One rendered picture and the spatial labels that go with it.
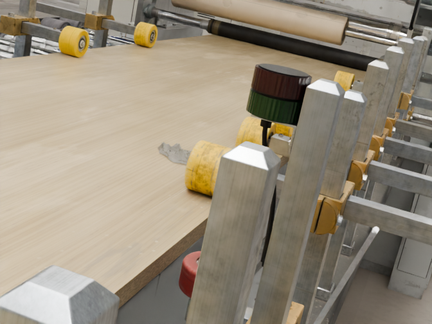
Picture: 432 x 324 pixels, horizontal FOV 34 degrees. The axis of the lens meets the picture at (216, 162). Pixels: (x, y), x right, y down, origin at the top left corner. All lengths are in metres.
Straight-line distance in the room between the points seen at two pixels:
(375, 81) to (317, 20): 1.88
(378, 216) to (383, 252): 2.30
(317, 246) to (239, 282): 0.52
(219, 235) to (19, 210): 0.48
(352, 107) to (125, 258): 0.36
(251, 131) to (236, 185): 0.81
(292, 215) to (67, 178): 0.43
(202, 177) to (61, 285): 0.80
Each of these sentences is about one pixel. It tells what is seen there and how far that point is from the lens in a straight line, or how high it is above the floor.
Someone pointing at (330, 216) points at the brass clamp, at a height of 0.95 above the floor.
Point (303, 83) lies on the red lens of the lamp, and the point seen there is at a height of 1.15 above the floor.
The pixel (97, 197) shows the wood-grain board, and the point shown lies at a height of 0.90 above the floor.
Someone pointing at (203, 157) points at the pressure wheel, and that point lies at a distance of 1.06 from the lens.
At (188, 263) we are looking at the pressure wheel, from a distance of 0.84.
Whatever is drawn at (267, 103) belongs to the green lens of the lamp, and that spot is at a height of 1.13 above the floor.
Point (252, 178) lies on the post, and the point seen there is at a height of 1.12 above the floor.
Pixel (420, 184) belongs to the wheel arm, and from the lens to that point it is 1.27.
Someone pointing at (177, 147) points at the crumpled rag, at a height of 0.92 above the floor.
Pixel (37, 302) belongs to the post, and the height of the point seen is 1.13.
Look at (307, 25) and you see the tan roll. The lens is 3.07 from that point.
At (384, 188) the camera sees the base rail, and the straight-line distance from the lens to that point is 2.13.
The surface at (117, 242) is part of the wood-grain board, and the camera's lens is 0.88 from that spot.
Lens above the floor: 1.26
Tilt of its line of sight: 16 degrees down
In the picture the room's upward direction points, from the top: 12 degrees clockwise
